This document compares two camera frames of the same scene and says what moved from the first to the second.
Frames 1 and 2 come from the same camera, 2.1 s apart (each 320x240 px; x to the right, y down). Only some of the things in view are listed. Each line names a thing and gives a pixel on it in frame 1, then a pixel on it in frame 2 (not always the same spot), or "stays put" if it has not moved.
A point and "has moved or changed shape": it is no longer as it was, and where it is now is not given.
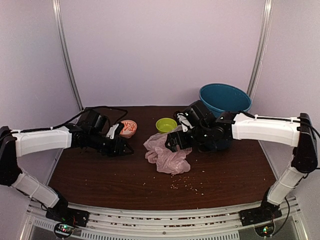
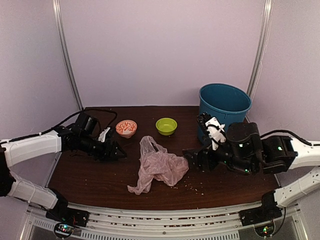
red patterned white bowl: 129,129 stays put
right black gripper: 171,138 -> 197,156
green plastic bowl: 166,125 stays put
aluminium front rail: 163,225 stays put
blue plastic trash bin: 222,98 stays put
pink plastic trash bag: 166,160 has moved or changed shape
